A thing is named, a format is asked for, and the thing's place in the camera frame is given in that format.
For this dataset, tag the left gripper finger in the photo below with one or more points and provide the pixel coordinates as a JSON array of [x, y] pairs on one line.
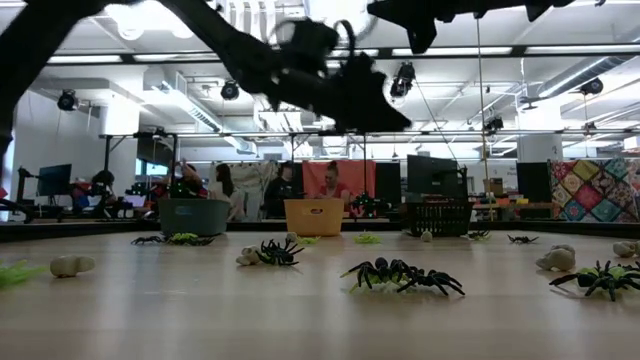
[[382, 107], [370, 125]]

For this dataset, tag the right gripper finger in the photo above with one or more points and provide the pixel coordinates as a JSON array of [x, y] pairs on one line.
[[421, 35], [395, 7]]

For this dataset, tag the green plastic toy spider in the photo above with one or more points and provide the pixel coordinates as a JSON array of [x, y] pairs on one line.
[[481, 237], [12, 274], [307, 240], [618, 273], [367, 238], [182, 238], [365, 287]]

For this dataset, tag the black plastic toy spider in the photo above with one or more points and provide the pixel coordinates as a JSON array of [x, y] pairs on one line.
[[380, 272], [522, 239], [432, 281], [279, 252], [477, 233], [204, 242], [148, 240], [631, 268], [600, 282]]

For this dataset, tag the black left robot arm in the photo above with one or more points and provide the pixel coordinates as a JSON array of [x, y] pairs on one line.
[[235, 50]]

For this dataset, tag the black background robot arm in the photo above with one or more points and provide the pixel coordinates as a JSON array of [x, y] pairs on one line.
[[367, 205]]

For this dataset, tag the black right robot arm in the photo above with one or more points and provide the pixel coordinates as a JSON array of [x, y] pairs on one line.
[[550, 6]]

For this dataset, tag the black overhead light bar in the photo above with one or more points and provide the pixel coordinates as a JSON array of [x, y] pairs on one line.
[[450, 51]]

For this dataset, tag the red cloth backdrop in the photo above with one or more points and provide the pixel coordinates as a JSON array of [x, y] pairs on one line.
[[361, 172]]

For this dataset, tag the black backdrop panel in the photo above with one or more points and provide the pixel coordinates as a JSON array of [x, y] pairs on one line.
[[387, 182]]

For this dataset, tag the person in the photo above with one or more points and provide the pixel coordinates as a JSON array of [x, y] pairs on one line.
[[334, 187], [225, 187], [186, 181], [102, 187], [282, 192]]

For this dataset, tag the large black computer monitor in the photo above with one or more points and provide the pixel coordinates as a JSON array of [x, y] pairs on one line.
[[432, 175]]

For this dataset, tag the thin vertical pole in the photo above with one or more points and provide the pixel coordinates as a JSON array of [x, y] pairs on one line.
[[481, 100]]

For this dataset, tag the yellow plastic bin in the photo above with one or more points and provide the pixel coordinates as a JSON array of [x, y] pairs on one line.
[[314, 225]]

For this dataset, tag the black slotted plastic basket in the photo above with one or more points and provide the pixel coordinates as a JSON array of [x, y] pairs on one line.
[[437, 220]]

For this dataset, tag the white green patterned cloth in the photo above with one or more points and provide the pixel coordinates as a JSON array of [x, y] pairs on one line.
[[252, 172]]

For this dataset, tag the brown cardboard box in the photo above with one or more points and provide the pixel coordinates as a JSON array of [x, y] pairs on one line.
[[495, 186]]

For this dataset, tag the white round column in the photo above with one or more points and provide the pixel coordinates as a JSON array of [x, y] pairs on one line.
[[540, 145]]

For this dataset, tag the black upright panel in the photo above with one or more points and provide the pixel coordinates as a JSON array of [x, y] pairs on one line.
[[532, 181]]

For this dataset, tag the teal plastic bin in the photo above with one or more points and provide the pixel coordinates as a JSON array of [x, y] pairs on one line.
[[195, 217]]

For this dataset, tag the colourful patchwork quilt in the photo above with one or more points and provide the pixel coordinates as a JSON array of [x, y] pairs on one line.
[[595, 190]]

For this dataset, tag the small black computer monitor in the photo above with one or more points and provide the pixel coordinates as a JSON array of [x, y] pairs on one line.
[[54, 180]]

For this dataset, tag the black monitor stand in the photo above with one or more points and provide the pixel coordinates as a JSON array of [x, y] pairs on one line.
[[22, 192]]

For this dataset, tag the red object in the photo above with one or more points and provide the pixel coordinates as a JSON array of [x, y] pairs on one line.
[[2, 193]]

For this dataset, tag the black hanging camera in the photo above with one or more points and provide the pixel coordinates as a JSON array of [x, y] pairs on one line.
[[230, 90], [592, 86], [67, 100], [402, 80], [494, 124]]

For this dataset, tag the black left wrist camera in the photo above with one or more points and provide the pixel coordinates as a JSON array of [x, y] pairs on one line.
[[310, 42]]

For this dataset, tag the silver ribbed ceiling duct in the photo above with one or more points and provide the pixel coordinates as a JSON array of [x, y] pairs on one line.
[[315, 10]]

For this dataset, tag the grey round ceiling duct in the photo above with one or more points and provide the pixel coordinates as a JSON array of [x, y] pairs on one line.
[[575, 75]]

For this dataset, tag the white rectangular ceiling duct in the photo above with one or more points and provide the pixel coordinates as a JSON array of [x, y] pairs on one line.
[[192, 107]]

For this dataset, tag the black wall screen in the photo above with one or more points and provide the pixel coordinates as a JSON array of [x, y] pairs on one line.
[[155, 150]]

